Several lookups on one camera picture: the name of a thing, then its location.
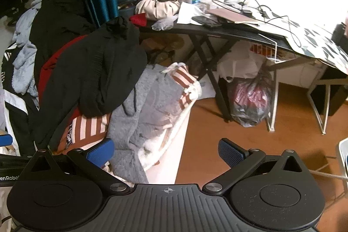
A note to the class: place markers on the geometric patterned tablecloth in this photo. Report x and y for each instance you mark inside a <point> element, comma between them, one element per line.
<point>320,39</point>

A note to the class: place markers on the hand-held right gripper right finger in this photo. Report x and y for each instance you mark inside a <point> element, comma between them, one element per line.
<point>231,151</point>

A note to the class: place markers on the black knit sweater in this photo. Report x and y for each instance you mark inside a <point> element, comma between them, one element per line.
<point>108,63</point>

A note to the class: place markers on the black white printed jacket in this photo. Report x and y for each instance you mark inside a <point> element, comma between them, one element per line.
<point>16,112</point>

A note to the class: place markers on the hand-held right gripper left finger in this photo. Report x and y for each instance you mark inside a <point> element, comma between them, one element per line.
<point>100,151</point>

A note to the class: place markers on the black smartphone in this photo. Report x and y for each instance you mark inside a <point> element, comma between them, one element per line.
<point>206,21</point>

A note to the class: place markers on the red fleece garment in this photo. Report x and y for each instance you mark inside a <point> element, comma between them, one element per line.
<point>53,69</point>

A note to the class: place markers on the white plastic bag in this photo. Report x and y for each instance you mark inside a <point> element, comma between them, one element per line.
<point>239,63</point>

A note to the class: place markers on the brown cardboard box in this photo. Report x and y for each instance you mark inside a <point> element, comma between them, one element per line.
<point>163,47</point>

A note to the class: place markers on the white paper sheet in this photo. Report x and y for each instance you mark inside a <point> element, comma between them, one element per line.
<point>206,88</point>
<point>187,13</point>

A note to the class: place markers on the white plastic stool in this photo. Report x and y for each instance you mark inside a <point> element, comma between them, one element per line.
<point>343,158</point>

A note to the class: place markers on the grey fleece garment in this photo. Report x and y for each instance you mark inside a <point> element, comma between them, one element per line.
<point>141,117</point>

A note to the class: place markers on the small red cloth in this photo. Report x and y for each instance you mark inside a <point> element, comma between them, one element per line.
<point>138,20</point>

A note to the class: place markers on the light blue fleece garment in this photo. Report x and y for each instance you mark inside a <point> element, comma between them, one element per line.
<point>24,58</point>

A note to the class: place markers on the pink flat notebook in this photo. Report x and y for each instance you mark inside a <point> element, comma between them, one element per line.
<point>231,16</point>

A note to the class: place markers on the black folding desk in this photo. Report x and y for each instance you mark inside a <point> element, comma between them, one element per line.
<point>190,29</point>

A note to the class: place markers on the black storage box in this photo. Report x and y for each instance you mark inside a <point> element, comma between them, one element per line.
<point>331,98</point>

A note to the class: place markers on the clear plastic bag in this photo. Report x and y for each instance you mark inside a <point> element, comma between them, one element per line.
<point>163,24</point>

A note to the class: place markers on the clear bag of clothes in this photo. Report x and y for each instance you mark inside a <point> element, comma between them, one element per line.
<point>250,101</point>

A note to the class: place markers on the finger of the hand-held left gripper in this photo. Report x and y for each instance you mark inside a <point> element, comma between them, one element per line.
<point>5,139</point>

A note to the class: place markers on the white metal table frame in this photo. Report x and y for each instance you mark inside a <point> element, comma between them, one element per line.
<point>274,101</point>

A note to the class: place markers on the beige fabric bag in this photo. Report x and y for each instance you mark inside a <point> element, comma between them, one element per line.
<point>157,7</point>

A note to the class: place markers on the orange printed box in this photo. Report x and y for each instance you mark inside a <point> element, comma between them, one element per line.
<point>261,50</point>

